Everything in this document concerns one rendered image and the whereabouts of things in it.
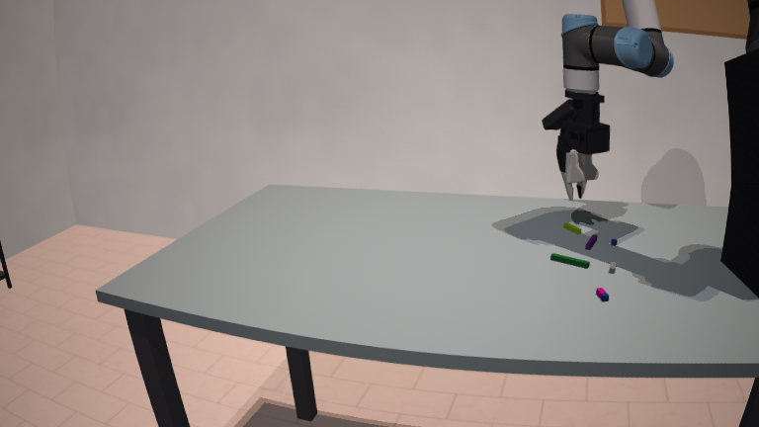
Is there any purple rod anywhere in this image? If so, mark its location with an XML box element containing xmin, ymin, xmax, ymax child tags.
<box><xmin>585</xmin><ymin>234</ymin><xmax>598</xmax><ymax>250</ymax></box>

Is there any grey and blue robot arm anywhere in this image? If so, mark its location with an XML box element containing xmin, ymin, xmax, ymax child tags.
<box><xmin>542</xmin><ymin>0</ymin><xmax>759</xmax><ymax>130</ymax></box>

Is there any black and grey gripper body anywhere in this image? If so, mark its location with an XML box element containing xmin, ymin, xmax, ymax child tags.
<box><xmin>560</xmin><ymin>90</ymin><xmax>610</xmax><ymax>155</ymax></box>

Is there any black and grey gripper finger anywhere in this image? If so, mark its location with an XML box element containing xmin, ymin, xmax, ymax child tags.
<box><xmin>556</xmin><ymin>135</ymin><xmax>584</xmax><ymax>201</ymax></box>
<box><xmin>576</xmin><ymin>152</ymin><xmax>599</xmax><ymax>199</ymax></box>

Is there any olive green rectangular rod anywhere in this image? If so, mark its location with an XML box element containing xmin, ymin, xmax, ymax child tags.
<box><xmin>563</xmin><ymin>222</ymin><xmax>581</xmax><ymax>234</ymax></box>

